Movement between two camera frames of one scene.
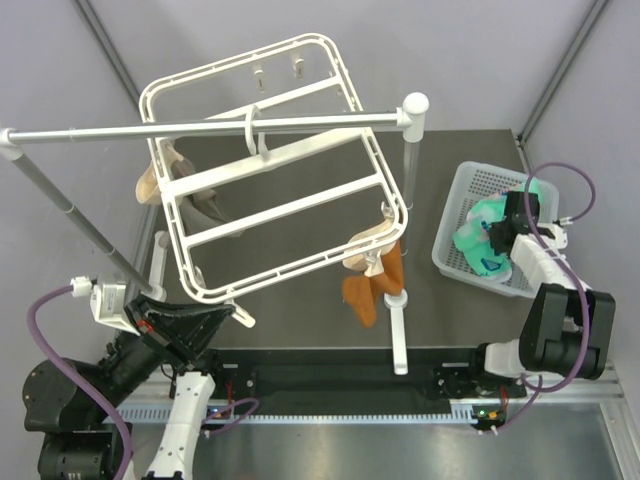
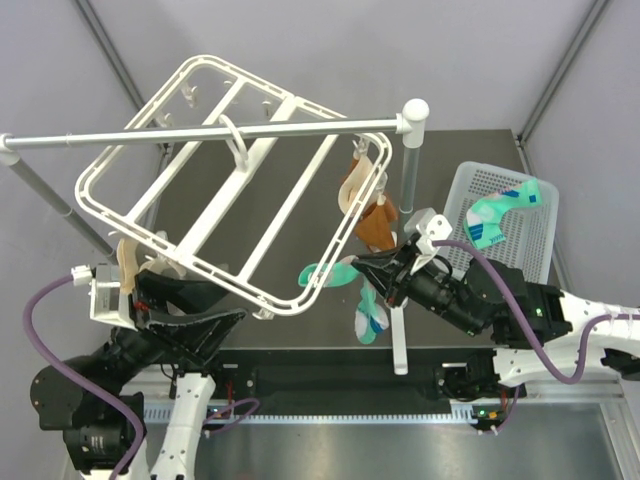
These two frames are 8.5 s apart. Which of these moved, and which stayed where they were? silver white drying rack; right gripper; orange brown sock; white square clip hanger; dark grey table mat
Moved: orange brown sock; right gripper; white square clip hanger
Stayed: silver white drying rack; dark grey table mat
